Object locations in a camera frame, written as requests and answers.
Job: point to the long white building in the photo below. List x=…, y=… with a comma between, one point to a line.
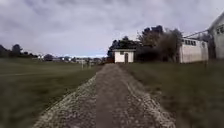
x=193, y=50

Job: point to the distant low buildings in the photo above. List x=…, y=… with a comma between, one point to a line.
x=83, y=60

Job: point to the clump of dark trees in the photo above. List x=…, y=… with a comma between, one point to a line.
x=153, y=43

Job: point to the green grass verge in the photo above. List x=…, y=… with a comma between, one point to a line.
x=186, y=90

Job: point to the grey gravel path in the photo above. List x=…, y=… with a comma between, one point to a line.
x=110, y=100

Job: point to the small white shed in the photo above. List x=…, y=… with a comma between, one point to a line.
x=124, y=56

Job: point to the distant row of trees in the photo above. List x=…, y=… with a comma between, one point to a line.
x=16, y=51

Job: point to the green grass field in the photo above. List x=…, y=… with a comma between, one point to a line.
x=36, y=83

